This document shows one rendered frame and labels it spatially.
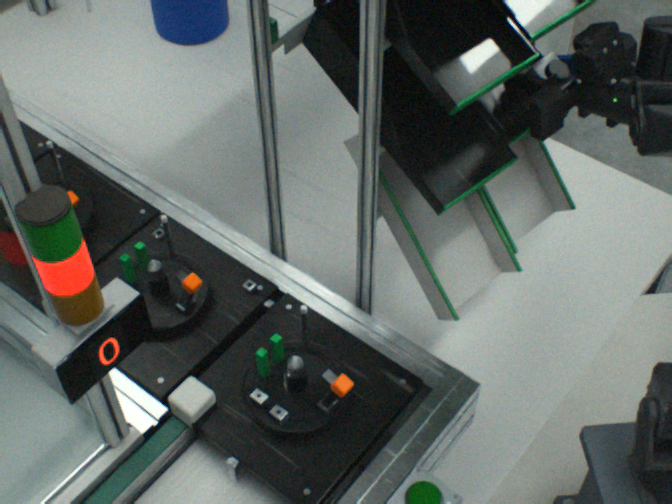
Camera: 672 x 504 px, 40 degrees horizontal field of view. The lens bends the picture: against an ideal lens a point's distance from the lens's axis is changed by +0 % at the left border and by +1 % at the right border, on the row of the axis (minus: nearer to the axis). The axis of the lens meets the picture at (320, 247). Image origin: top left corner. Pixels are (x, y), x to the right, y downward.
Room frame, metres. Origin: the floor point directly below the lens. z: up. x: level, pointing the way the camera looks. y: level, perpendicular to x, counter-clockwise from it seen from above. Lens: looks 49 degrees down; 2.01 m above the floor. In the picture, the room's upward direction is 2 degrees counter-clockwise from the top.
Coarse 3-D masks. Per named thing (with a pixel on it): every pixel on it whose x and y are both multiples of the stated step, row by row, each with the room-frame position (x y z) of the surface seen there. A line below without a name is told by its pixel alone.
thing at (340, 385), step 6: (324, 372) 0.61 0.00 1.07; (330, 372) 0.61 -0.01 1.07; (324, 378) 0.60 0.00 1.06; (330, 378) 0.60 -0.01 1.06; (336, 378) 0.60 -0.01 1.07; (342, 378) 0.60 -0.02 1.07; (348, 378) 0.60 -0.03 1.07; (330, 384) 0.60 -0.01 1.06; (336, 384) 0.59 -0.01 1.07; (342, 384) 0.59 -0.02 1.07; (348, 384) 0.59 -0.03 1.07; (336, 390) 0.58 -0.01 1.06; (342, 390) 0.58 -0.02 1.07; (348, 390) 0.58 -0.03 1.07; (330, 396) 0.60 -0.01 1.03; (336, 396) 0.59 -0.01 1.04; (342, 396) 0.58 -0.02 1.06; (324, 402) 0.60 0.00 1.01; (330, 402) 0.60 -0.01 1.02
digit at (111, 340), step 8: (112, 328) 0.57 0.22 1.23; (120, 328) 0.57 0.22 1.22; (104, 336) 0.56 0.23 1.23; (112, 336) 0.56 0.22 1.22; (120, 336) 0.57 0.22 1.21; (96, 344) 0.55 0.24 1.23; (104, 344) 0.56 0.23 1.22; (112, 344) 0.56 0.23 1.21; (120, 344) 0.57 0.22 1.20; (88, 352) 0.54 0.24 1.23; (96, 352) 0.55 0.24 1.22; (104, 352) 0.55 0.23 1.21; (112, 352) 0.56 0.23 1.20; (120, 352) 0.57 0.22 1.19; (96, 360) 0.54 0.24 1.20; (104, 360) 0.55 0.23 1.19; (112, 360) 0.56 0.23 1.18; (96, 368) 0.54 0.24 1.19; (104, 368) 0.55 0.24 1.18; (96, 376) 0.54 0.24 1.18
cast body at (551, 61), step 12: (540, 60) 0.94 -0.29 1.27; (552, 60) 0.93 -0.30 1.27; (528, 72) 0.93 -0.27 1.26; (540, 72) 0.92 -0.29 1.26; (552, 72) 0.92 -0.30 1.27; (564, 72) 0.92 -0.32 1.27; (516, 84) 0.94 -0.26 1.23; (564, 84) 0.91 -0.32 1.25; (516, 96) 0.94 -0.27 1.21; (528, 96) 0.93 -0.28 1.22; (528, 108) 0.92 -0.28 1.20
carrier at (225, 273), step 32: (160, 224) 0.95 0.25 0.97; (128, 256) 0.83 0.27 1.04; (160, 256) 0.87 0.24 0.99; (192, 256) 0.88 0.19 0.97; (224, 256) 0.88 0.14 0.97; (160, 288) 0.79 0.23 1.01; (224, 288) 0.82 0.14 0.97; (160, 320) 0.75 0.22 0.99; (192, 320) 0.76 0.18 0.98; (224, 320) 0.76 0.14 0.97; (160, 352) 0.71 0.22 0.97; (192, 352) 0.71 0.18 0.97; (160, 384) 0.66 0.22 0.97
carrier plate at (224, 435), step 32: (288, 320) 0.76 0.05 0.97; (320, 320) 0.76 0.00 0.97; (224, 352) 0.71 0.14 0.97; (352, 352) 0.70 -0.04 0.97; (224, 384) 0.66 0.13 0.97; (384, 384) 0.65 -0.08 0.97; (416, 384) 0.65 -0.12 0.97; (224, 416) 0.61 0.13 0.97; (352, 416) 0.60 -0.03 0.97; (384, 416) 0.60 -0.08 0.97; (224, 448) 0.56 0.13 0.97; (256, 448) 0.56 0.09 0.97; (288, 448) 0.56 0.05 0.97; (320, 448) 0.56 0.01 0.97; (352, 448) 0.56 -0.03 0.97; (288, 480) 0.52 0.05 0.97; (320, 480) 0.51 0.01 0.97
